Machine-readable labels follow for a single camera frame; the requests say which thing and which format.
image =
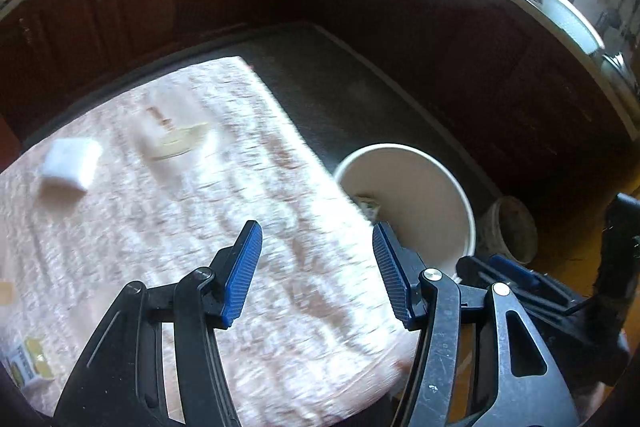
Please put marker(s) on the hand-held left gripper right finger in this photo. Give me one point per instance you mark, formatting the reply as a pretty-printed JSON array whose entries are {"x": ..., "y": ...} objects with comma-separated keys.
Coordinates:
[{"x": 392, "y": 277}]

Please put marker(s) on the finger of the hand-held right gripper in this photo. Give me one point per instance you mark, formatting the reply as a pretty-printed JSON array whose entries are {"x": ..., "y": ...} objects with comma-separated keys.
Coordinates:
[
  {"x": 515, "y": 271},
  {"x": 477, "y": 269}
]

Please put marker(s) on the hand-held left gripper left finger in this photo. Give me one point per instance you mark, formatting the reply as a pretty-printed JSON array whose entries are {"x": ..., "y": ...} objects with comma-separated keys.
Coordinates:
[{"x": 240, "y": 277}]

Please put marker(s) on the white plastic bucket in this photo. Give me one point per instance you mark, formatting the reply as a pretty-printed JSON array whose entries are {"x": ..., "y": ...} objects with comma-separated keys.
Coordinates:
[{"x": 410, "y": 187}]

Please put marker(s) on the pink textured tablecloth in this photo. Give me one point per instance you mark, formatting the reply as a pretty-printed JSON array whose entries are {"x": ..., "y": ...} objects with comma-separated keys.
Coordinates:
[{"x": 225, "y": 187}]

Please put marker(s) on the clear plastic bag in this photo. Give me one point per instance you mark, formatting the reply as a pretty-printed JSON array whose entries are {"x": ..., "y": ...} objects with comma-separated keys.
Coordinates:
[{"x": 175, "y": 144}]

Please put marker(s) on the white sponge block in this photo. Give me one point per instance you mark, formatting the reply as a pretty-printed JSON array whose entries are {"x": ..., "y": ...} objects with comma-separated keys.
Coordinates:
[{"x": 70, "y": 164}]

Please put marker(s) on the small printed packet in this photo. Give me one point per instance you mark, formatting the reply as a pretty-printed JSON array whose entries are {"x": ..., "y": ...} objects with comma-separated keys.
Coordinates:
[{"x": 27, "y": 362}]

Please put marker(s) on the grey kitchen countertop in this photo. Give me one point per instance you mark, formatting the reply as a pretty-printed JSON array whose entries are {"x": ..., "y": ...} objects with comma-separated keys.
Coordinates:
[{"x": 580, "y": 14}]

